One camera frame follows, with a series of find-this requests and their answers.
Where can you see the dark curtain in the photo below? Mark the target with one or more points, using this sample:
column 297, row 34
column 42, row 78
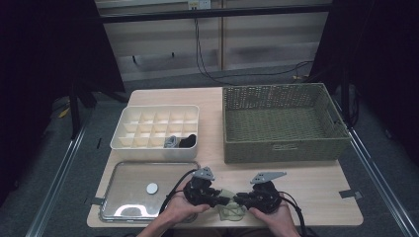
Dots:
column 378, row 49
column 49, row 49

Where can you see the person's left hand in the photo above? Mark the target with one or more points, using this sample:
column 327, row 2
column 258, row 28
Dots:
column 179, row 209

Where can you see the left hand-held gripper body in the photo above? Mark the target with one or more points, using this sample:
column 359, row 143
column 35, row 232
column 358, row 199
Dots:
column 197, row 191

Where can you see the beige sock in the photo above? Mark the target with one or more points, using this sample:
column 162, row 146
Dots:
column 227, row 192
column 230, row 214

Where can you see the small yellow floor object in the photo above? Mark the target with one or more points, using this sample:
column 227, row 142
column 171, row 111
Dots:
column 64, row 113

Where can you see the metal floor rail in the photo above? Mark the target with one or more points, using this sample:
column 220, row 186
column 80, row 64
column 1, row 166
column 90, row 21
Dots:
column 56, row 191
column 378, row 184

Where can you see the green woven basket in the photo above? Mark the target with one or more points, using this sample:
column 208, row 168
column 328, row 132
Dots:
column 296, row 125

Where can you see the black horizontal bar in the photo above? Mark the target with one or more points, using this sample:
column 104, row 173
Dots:
column 230, row 12

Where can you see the black sock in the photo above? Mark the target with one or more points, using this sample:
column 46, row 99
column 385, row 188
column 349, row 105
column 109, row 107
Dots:
column 189, row 140
column 184, row 143

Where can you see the grey tape piece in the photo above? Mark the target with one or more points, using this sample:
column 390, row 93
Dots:
column 95, row 201
column 349, row 194

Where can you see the white round disc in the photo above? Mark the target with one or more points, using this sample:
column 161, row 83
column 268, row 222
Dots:
column 152, row 188

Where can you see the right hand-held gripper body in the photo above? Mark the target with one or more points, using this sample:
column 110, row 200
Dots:
column 265, row 194

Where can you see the grey sock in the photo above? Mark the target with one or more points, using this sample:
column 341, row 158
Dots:
column 174, row 144
column 170, row 141

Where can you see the cream divided organizer box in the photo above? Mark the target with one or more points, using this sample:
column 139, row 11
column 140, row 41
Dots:
column 148, row 131

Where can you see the white wall outlet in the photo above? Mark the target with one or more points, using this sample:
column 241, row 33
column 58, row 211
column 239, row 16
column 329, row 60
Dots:
column 204, row 4

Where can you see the person's right hand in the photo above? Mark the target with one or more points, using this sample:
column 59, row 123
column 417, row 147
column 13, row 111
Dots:
column 275, row 217

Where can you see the black metal stand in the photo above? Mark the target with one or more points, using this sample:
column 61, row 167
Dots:
column 345, row 98
column 75, row 108

